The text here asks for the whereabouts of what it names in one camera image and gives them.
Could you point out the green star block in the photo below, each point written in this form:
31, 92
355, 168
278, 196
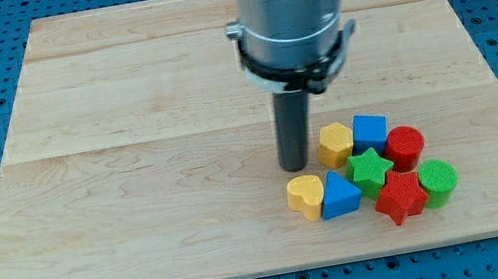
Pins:
367, 171

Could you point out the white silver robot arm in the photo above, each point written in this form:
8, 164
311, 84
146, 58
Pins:
288, 46

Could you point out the yellow heart block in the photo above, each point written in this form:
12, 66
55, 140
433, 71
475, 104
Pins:
305, 194

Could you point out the yellow pentagon block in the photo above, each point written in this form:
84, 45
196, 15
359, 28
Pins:
336, 145

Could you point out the blue triangle block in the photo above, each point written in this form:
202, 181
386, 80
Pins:
340, 197

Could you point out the red star block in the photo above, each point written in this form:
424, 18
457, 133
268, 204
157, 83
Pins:
402, 196

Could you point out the green cylinder block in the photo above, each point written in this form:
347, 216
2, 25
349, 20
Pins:
439, 179

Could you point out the light wooden board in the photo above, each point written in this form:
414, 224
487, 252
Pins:
137, 148

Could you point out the red cylinder block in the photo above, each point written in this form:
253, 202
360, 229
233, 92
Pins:
404, 148

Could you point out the blue cube block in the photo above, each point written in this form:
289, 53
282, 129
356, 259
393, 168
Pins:
369, 132

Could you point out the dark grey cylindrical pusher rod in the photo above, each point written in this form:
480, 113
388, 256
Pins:
291, 123

